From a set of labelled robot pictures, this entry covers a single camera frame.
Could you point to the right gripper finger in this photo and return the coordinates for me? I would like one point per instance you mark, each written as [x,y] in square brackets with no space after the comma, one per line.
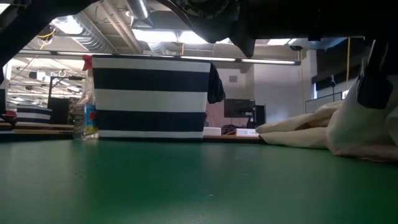
[374,91]

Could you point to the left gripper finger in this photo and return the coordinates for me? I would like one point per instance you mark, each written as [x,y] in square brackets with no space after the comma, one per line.
[247,43]

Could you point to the linear ceiling lamp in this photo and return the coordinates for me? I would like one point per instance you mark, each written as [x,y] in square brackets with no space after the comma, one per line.
[46,53]
[267,61]

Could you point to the black computer monitor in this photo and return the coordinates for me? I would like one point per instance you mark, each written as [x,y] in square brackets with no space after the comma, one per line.
[239,108]
[261,115]

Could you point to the pink partition panel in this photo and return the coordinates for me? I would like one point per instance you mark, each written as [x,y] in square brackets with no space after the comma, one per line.
[214,115]

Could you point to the white printed flat box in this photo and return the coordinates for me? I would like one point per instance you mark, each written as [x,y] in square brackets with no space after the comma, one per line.
[247,132]

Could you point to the cream cloth garment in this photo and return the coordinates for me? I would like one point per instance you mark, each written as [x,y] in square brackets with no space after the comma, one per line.
[295,137]

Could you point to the small white printed box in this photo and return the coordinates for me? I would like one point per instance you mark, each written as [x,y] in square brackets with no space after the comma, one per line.
[212,131]

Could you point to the light wooden table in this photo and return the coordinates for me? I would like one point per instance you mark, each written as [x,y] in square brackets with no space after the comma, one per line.
[230,137]

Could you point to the navy white striped basket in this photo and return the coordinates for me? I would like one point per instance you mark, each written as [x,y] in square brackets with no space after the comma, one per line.
[149,102]
[34,115]

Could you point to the green table mat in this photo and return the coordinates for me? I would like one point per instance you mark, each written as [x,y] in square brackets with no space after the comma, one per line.
[199,186]

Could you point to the clear bottle with red cap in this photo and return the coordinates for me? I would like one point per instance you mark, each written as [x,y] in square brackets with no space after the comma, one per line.
[90,121]

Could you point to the rectangular silver air duct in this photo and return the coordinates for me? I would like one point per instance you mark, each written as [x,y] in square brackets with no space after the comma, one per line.
[323,43]

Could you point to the grey wall plate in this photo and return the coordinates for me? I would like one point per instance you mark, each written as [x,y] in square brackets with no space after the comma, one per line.
[233,78]

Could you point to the round silver air duct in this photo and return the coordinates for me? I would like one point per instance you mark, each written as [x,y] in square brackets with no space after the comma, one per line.
[138,9]

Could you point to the ribbed silver air duct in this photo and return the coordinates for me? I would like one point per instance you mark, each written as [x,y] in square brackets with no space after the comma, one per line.
[93,40]

